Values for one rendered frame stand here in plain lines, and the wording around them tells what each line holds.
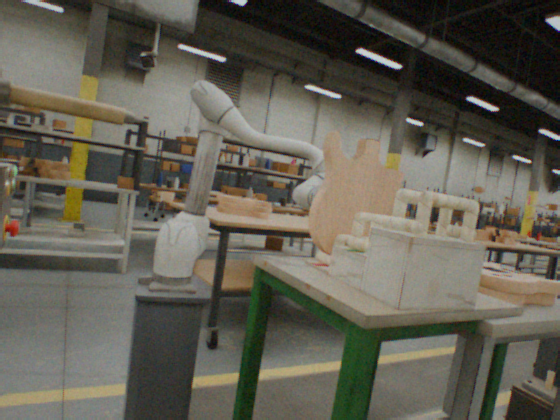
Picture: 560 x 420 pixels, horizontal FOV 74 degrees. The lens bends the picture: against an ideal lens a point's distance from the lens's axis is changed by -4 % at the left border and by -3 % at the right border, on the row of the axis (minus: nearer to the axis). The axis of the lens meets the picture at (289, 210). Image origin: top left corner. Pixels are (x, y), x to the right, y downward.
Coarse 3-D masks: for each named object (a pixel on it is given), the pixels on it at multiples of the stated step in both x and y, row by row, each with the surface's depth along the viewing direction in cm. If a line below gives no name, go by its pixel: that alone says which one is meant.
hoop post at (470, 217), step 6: (474, 210) 96; (468, 216) 97; (474, 216) 96; (468, 222) 96; (474, 222) 96; (462, 228) 98; (468, 228) 96; (474, 228) 97; (462, 234) 97; (468, 234) 96; (462, 240) 97; (468, 240) 96
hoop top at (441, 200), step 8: (424, 192) 89; (432, 192) 90; (440, 200) 90; (448, 200) 91; (456, 200) 93; (464, 200) 94; (472, 200) 96; (456, 208) 94; (464, 208) 95; (472, 208) 96
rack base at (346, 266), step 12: (336, 252) 111; (348, 252) 106; (360, 252) 106; (336, 264) 111; (348, 264) 106; (360, 264) 101; (336, 276) 110; (348, 276) 105; (360, 276) 100; (360, 288) 100
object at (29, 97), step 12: (12, 84) 61; (12, 96) 61; (24, 96) 61; (36, 96) 62; (48, 96) 63; (60, 96) 64; (48, 108) 64; (60, 108) 64; (72, 108) 65; (84, 108) 66; (96, 108) 67; (108, 108) 68; (120, 108) 70; (108, 120) 69; (120, 120) 69
